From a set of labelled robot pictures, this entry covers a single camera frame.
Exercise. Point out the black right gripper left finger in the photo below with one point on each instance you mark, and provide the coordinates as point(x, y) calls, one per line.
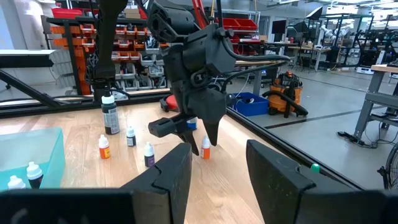
point(93, 207)

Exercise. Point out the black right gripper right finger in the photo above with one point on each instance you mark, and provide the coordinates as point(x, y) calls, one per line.
point(295, 202)

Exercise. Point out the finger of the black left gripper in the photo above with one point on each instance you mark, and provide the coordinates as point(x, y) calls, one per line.
point(208, 109)
point(168, 127)

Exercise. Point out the blue small dropper bottle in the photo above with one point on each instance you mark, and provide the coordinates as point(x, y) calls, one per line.
point(192, 125)

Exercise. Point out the purple small dropper bottle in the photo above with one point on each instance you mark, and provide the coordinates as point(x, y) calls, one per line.
point(149, 158)

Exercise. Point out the black dropper bottle grey label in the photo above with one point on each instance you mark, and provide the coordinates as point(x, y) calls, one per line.
point(131, 138)

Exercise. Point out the orange dropper bottle white label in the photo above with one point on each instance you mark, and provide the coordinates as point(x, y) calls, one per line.
point(205, 151)

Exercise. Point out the orange dropper bottle yellow label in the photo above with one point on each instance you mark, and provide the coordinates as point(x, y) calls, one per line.
point(104, 151)

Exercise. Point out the large dark bottle white cap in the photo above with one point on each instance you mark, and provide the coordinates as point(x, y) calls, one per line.
point(111, 116)

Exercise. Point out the black small dropper bottle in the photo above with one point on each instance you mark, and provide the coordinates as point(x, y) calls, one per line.
point(35, 177)

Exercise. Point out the red small dropper bottle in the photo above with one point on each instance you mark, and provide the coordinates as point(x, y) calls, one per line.
point(16, 183)

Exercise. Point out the teal translucent plastic bin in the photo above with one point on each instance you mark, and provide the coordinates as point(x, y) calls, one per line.
point(28, 149)

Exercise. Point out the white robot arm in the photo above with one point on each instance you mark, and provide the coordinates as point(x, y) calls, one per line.
point(331, 31)

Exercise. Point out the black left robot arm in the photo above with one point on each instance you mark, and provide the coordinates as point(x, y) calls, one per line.
point(107, 37)

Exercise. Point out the small green round knob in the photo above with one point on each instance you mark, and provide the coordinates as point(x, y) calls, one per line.
point(315, 168)

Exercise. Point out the blue plastic floor bin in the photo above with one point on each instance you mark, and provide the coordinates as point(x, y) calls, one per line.
point(258, 107)

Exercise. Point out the brown cardboard box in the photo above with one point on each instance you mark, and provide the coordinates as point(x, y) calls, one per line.
point(132, 13)

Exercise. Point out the red plastic shelf bin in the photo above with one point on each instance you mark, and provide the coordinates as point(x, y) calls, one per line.
point(248, 25)
point(230, 23)

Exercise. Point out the orange shop vacuum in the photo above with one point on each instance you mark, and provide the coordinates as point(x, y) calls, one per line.
point(284, 93)

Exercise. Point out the black floor power strip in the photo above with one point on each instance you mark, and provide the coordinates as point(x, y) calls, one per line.
point(351, 137)

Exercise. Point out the shelf rack with orange bins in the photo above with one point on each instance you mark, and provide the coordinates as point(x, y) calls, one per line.
point(84, 29)

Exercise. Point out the black floor fan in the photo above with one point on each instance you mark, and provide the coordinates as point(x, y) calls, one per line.
point(392, 168)

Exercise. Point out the black monitor screen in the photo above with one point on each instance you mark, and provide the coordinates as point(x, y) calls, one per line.
point(278, 26)

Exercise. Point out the wooden desk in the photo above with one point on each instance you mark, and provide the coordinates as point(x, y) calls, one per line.
point(308, 49)

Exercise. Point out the red plastic crate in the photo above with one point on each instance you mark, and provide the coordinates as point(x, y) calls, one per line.
point(66, 13)

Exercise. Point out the grey metal workbench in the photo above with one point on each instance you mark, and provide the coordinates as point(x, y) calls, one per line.
point(371, 93)

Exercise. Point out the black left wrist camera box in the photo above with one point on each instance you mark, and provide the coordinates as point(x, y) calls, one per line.
point(210, 49)

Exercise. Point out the black robot workstation frame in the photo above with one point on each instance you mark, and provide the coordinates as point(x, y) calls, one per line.
point(370, 46)

